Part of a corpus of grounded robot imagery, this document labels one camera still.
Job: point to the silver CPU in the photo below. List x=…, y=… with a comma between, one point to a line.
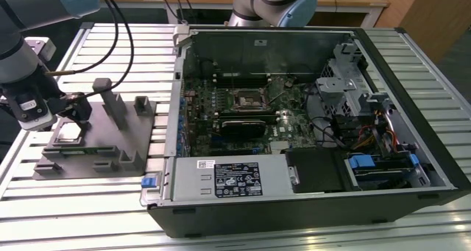
x=66, y=133

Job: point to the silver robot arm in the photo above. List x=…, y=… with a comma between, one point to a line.
x=277, y=0

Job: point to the CPU socket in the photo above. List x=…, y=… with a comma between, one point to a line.
x=247, y=100

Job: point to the grey parts rack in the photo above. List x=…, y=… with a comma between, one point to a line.
x=110, y=140

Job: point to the blue power supply latch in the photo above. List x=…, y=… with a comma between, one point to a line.
x=148, y=181

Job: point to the grey case latch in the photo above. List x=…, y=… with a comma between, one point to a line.
x=182, y=34

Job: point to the grey power supply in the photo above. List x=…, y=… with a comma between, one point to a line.
x=191, y=179

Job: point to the wooden desk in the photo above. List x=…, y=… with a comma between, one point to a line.
x=147, y=0

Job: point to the black graphics card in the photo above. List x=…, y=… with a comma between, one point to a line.
x=241, y=129

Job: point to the black RAM slot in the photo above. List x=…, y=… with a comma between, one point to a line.
x=254, y=82
x=271, y=120
x=250, y=111
x=254, y=79
x=250, y=114
x=254, y=76
x=250, y=117

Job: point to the silver chipset heatsink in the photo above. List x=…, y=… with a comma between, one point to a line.
x=281, y=146

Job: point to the green motherboard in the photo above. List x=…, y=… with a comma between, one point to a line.
x=294, y=107

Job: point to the black plastic shroud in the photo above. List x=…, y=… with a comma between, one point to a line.
x=317, y=171

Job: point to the silver metal drive cage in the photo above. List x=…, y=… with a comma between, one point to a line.
x=331, y=88

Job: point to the black PC case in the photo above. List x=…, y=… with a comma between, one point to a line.
x=294, y=218

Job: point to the blue disk carrier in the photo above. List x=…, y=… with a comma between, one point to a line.
x=362, y=162

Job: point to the blue bay latch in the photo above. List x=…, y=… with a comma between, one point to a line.
x=413, y=160

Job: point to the metal disk bay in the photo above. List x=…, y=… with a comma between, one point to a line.
x=419, y=176

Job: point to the wooden cabinet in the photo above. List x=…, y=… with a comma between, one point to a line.
x=434, y=19

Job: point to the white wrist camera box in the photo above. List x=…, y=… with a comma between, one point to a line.
x=35, y=110

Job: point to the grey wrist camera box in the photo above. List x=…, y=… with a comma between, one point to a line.
x=46, y=48

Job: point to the silver front drive bracket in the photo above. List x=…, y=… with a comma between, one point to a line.
x=401, y=129

